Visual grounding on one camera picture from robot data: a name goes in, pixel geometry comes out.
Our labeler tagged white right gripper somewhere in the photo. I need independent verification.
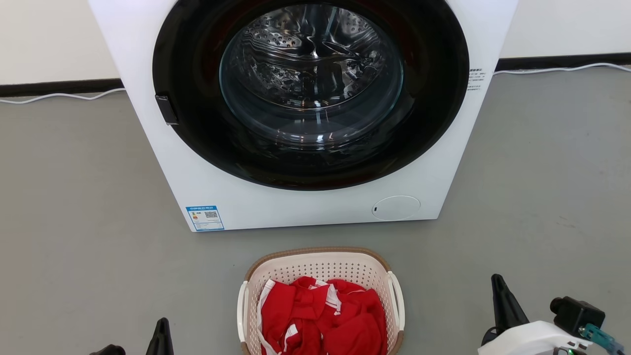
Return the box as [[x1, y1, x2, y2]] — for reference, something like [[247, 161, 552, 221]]
[[477, 274, 592, 355]]

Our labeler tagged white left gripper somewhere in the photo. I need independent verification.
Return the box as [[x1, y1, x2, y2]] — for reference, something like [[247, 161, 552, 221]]
[[89, 318, 174, 355]]

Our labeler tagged beige perforated laundry basket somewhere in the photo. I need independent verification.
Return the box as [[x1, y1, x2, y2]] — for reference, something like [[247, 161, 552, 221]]
[[237, 247, 406, 355]]

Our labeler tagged blue energy label sticker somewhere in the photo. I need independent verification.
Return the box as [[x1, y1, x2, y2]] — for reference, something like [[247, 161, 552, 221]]
[[186, 205, 225, 232]]

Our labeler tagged round white filter cover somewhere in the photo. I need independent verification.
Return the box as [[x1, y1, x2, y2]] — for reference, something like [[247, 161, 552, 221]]
[[372, 195, 421, 221]]

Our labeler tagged red and white garment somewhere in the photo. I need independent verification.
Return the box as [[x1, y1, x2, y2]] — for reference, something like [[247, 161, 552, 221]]
[[256, 276, 388, 355]]

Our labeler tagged white front-load washing machine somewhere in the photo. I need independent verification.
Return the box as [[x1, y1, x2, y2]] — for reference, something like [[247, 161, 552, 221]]
[[89, 0, 519, 232]]

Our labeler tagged small text sticker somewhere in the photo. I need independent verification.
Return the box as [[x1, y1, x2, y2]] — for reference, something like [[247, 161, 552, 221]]
[[468, 68, 488, 94]]

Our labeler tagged black round washer door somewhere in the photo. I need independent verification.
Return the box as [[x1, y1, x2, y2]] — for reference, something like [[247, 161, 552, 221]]
[[152, 0, 470, 191]]

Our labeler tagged steel washer drum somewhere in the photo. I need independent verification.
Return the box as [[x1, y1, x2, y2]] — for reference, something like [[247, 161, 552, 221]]
[[220, 4, 403, 111]]

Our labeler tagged teal cable connector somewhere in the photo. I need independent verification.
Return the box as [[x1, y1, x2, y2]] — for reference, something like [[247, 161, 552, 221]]
[[578, 324, 625, 355]]

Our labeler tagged black door handle latch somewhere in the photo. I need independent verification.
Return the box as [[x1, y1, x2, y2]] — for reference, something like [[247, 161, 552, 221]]
[[155, 94, 178, 126]]

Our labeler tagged thin white floor cable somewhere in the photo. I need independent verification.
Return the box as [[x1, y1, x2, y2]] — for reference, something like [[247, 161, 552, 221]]
[[493, 63, 631, 75], [0, 88, 126, 105]]

